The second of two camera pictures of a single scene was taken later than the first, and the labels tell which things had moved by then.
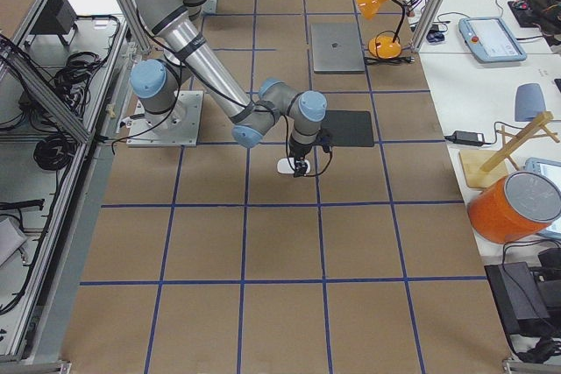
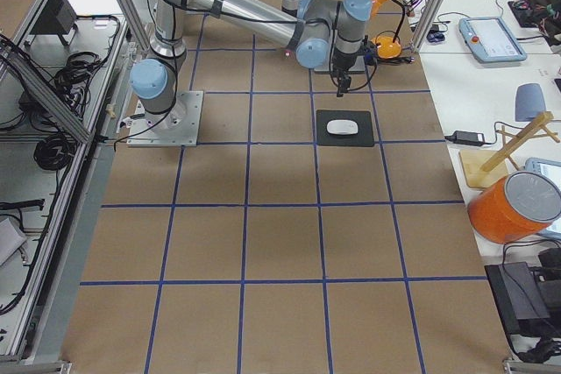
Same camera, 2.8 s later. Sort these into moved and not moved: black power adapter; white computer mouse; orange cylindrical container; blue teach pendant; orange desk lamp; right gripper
Moved: right gripper; white computer mouse
Not moved: orange cylindrical container; orange desk lamp; blue teach pendant; black power adapter
